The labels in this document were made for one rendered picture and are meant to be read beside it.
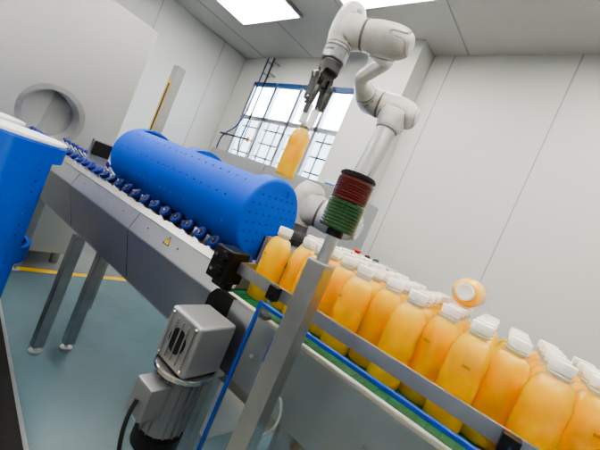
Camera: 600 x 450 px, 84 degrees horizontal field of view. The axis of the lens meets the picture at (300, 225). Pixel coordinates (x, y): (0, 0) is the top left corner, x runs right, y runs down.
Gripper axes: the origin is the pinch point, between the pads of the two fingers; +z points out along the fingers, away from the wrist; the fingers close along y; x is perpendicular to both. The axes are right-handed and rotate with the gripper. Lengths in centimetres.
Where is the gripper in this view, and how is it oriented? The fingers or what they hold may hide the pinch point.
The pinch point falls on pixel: (309, 116)
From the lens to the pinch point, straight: 124.8
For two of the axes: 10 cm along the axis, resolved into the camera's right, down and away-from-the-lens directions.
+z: -3.9, 9.2, 0.4
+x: 7.5, 3.5, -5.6
